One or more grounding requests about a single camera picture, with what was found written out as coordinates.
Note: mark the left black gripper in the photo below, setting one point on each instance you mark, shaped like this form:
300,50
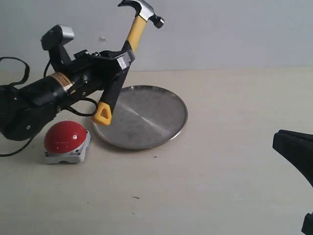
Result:
91,72

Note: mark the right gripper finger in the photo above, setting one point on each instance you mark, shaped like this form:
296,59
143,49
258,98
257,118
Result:
307,227
297,148

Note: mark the yellow black claw hammer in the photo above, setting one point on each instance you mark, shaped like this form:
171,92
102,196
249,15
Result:
144,13

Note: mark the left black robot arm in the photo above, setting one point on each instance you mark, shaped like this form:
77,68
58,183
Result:
25,111

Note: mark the red dome push button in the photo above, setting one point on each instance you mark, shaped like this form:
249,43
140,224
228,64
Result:
66,141

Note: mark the round steel plate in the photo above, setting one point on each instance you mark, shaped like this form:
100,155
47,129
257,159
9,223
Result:
144,117

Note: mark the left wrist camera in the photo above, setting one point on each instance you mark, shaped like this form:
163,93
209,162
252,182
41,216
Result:
54,42

